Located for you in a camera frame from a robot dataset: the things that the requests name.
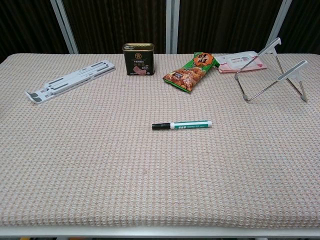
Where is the black marker cap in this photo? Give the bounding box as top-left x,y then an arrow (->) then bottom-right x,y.
151,122 -> 172,131

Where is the white green marker body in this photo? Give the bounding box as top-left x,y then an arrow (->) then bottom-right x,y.
170,120 -> 213,131

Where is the green snack bag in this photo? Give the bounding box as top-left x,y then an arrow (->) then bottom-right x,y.
162,51 -> 217,94

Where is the pink woven tablecloth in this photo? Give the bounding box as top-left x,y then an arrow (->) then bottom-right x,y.
0,53 -> 320,228

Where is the dark luncheon meat tin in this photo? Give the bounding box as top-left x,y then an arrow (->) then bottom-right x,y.
122,42 -> 156,76

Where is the white folding laptop stand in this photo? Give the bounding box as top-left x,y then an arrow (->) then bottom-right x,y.
24,59 -> 117,105

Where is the pink wet wipes pack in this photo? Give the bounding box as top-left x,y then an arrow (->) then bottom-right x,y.
214,50 -> 268,74

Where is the dark ribbed partition panel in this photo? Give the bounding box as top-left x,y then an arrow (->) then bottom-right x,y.
277,0 -> 320,62
62,0 -> 168,55
0,0 -> 70,63
177,0 -> 285,55

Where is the aluminium partition post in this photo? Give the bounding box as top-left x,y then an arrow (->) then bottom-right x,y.
49,0 -> 80,55
269,0 -> 293,51
165,0 -> 181,55

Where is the white table frame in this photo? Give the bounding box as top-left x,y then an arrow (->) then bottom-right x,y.
0,225 -> 320,240

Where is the metal wire book stand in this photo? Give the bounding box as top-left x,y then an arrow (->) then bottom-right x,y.
234,37 -> 309,104

